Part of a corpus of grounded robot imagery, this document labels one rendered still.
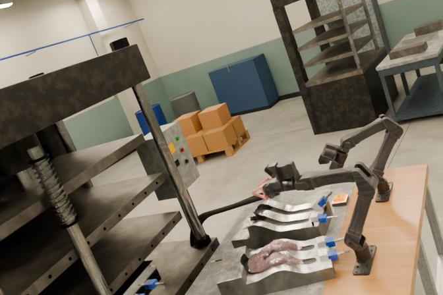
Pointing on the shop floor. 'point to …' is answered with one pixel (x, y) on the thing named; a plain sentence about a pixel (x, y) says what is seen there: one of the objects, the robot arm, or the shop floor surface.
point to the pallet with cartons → (212, 132)
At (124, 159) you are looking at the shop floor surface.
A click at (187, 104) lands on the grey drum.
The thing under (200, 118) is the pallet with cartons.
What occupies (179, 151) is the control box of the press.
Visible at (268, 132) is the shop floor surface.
